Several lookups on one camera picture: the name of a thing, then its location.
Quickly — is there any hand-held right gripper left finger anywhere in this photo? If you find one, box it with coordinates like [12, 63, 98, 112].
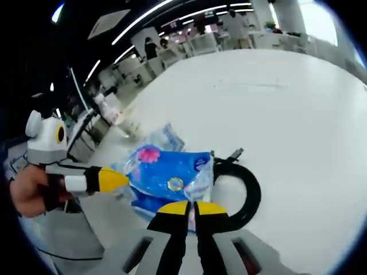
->
[100, 200, 190, 275]

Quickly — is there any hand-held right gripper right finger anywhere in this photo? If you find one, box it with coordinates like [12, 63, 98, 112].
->
[193, 201, 287, 275]

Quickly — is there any blue plastic packet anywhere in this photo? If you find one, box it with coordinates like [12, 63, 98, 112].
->
[110, 144, 216, 237]

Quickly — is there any clear water bottle red label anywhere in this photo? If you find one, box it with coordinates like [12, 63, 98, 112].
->
[92, 92, 124, 127]

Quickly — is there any clear bag with blue print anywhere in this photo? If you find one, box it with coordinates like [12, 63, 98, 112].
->
[143, 122, 186, 153]

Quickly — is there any person's left hand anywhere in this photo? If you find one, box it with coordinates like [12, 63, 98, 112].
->
[13, 164, 76, 218]

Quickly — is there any desk with black legs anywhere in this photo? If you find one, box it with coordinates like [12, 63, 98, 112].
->
[65, 107, 116, 162]

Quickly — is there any computer monitor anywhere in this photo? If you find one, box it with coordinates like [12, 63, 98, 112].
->
[68, 66, 90, 113]

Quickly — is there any white table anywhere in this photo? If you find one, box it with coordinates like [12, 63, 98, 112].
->
[71, 48, 367, 275]

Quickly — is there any ceiling air vent panel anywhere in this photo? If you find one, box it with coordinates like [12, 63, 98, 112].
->
[87, 9, 131, 40]

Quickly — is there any long ceiling light strip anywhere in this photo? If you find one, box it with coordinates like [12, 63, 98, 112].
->
[111, 0, 179, 45]

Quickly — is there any black device cable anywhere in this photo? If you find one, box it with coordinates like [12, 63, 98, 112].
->
[37, 247, 103, 262]

